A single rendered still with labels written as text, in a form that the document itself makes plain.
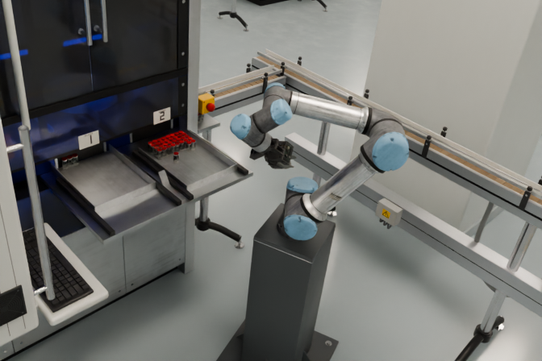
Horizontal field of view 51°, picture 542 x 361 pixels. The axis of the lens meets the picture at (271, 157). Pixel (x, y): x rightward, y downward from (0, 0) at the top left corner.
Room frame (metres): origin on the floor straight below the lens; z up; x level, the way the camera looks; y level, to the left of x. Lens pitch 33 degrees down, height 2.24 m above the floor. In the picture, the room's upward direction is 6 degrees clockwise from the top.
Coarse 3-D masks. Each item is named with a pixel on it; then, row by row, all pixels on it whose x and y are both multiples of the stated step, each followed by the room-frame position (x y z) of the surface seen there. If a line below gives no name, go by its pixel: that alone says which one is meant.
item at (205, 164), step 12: (192, 132) 2.17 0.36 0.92; (204, 144) 2.11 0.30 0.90; (168, 156) 2.01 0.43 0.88; (180, 156) 2.02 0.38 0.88; (192, 156) 2.03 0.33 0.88; (204, 156) 2.04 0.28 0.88; (216, 156) 2.05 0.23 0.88; (168, 168) 1.92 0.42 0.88; (180, 168) 1.93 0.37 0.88; (192, 168) 1.94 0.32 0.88; (204, 168) 1.95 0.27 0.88; (216, 168) 1.96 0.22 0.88; (228, 168) 1.93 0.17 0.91; (180, 180) 1.80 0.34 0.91; (192, 180) 1.86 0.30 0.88; (204, 180) 1.84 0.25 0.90
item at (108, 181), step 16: (80, 160) 1.91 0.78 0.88; (96, 160) 1.92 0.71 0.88; (112, 160) 1.93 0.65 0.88; (128, 160) 1.90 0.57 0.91; (64, 176) 1.74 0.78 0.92; (80, 176) 1.80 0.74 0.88; (96, 176) 1.81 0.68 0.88; (112, 176) 1.82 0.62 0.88; (128, 176) 1.83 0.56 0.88; (144, 176) 1.82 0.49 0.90; (80, 192) 1.66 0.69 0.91; (96, 192) 1.71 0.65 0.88; (112, 192) 1.73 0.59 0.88; (128, 192) 1.74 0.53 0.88; (144, 192) 1.74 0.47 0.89; (96, 208) 1.59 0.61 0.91
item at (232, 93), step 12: (252, 72) 2.76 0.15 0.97; (264, 72) 2.86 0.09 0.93; (276, 72) 2.80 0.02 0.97; (216, 84) 2.58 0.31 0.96; (228, 84) 2.66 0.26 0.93; (240, 84) 2.62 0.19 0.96; (252, 84) 2.70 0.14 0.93; (264, 84) 2.69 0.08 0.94; (216, 96) 2.52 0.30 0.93; (228, 96) 2.53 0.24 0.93; (240, 96) 2.59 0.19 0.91; (252, 96) 2.65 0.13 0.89; (216, 108) 2.47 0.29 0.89; (228, 108) 2.53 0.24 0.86
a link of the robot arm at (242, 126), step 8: (232, 120) 1.60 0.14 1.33; (240, 120) 1.58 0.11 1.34; (248, 120) 1.58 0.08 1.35; (232, 128) 1.57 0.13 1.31; (240, 128) 1.56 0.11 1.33; (248, 128) 1.57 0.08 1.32; (256, 128) 1.57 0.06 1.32; (240, 136) 1.56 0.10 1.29; (248, 136) 1.57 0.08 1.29; (256, 136) 1.58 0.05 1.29; (264, 136) 1.61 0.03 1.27; (248, 144) 1.59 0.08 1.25; (256, 144) 1.59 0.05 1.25
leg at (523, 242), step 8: (528, 224) 1.92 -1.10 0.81; (528, 232) 1.91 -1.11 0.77; (520, 240) 1.92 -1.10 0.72; (528, 240) 1.91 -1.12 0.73; (520, 248) 1.91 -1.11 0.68; (512, 256) 1.92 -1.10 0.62; (520, 256) 1.91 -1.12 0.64; (512, 264) 1.91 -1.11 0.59; (496, 288) 1.94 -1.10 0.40; (496, 296) 1.92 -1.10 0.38; (504, 296) 1.91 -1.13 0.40; (496, 304) 1.91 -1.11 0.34; (488, 312) 1.92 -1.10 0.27; (496, 312) 1.91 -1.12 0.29; (488, 320) 1.91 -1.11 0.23; (480, 328) 1.93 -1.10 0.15; (488, 328) 1.91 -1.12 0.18
